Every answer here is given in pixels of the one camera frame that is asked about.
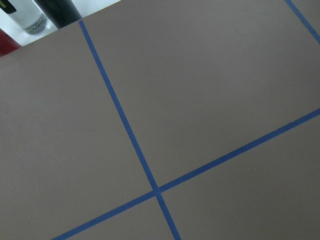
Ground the black water bottle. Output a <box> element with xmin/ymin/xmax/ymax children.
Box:
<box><xmin>34</xmin><ymin>0</ymin><xmax>82</xmax><ymax>29</ymax></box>

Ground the red water bottle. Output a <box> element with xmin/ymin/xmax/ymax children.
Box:
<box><xmin>0</xmin><ymin>29</ymin><xmax>21</xmax><ymax>57</ymax></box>

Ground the grey water bottle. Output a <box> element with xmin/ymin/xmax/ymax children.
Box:
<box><xmin>0</xmin><ymin>0</ymin><xmax>47</xmax><ymax>35</ymax></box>

